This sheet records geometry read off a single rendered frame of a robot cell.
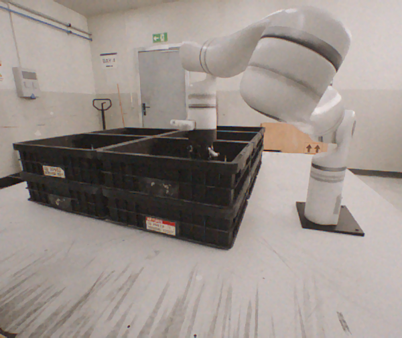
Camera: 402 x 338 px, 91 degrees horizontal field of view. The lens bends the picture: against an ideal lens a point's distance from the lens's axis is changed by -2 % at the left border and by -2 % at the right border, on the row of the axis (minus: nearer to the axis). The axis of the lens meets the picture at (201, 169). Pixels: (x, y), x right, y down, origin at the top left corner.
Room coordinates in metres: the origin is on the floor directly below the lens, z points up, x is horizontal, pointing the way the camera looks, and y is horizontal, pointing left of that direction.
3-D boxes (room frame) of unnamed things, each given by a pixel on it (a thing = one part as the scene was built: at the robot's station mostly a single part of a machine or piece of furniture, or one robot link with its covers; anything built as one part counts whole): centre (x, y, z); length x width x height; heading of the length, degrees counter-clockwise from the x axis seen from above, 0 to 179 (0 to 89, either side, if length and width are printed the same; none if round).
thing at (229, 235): (0.63, 0.06, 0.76); 0.40 x 0.30 x 0.12; 69
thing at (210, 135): (0.54, 0.00, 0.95); 0.08 x 0.08 x 0.09
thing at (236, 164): (0.63, 0.06, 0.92); 0.40 x 0.30 x 0.02; 69
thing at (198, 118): (0.53, 0.01, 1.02); 0.11 x 0.09 x 0.06; 121
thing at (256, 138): (0.91, -0.05, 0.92); 0.40 x 0.30 x 0.02; 69
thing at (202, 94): (0.55, -0.01, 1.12); 0.09 x 0.07 x 0.15; 109
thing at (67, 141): (0.77, 0.43, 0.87); 0.40 x 0.30 x 0.11; 69
